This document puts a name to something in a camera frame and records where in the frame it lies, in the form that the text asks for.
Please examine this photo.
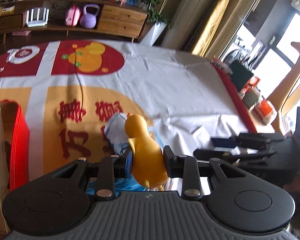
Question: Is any orange plush duck toy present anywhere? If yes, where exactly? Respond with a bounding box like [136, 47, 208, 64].
[125, 113, 168, 191]

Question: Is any blue rubber glove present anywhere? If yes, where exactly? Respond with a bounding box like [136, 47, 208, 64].
[85, 175, 146, 199]

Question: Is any white printed face mask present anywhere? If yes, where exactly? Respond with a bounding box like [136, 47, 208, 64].
[104, 113, 129, 155]

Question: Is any printed white red tablecloth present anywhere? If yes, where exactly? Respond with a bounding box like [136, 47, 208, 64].
[0, 40, 255, 180]

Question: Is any red metal tin box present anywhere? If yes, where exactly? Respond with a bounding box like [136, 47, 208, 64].
[0, 100, 30, 191]

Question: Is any white plant pot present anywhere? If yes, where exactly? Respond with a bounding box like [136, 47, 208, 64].
[139, 23, 167, 47]

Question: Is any long wooden tv cabinet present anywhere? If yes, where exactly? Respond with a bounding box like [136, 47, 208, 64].
[0, 0, 148, 40]

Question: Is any purple kettlebell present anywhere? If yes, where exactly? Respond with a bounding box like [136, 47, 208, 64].
[80, 4, 100, 29]

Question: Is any pink toy suitcase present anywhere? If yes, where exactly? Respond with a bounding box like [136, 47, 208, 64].
[65, 5, 81, 27]

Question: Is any green potted tree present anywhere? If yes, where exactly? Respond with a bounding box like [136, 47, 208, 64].
[141, 0, 168, 24]

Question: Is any white wifi router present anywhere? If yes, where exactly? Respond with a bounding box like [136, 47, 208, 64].
[26, 8, 50, 28]

